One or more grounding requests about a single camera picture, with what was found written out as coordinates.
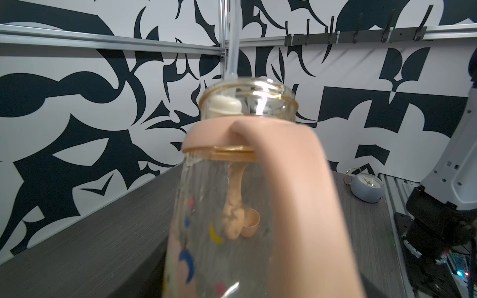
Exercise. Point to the cream bottle collar with straw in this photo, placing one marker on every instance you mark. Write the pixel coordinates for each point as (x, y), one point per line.
(225, 101)

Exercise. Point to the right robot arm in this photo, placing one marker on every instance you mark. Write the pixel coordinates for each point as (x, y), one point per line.
(444, 205)

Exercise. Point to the pink bottle cap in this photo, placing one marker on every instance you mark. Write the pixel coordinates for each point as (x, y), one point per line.
(250, 223)

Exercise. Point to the grey alarm clock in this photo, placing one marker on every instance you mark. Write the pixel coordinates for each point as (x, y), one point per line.
(366, 187)

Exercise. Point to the right electronics board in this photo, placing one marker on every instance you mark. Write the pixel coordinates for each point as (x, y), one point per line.
(458, 265)

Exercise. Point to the black wall hook rack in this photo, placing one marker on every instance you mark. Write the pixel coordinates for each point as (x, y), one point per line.
(389, 34)

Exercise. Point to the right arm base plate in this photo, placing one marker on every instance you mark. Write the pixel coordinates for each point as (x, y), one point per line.
(425, 276)

